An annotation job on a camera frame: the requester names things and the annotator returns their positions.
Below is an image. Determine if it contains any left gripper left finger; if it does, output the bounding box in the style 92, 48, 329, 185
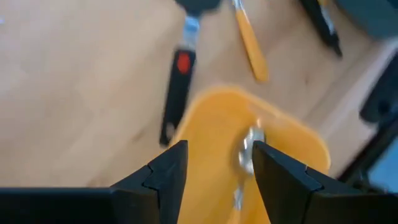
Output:
110, 139, 189, 224

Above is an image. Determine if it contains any slotted turner steel neck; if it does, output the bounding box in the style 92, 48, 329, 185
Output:
159, 0, 222, 147

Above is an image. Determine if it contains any yellow plastic bin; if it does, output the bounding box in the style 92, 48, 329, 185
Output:
169, 84, 332, 224

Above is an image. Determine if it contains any steel spoon wooden handle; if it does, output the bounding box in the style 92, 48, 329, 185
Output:
228, 119, 267, 224
230, 0, 270, 83

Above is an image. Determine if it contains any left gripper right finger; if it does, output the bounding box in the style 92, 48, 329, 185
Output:
252, 140, 368, 224

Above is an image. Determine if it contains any grey-blue plastic bin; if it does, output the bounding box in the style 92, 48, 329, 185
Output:
334, 0, 398, 41

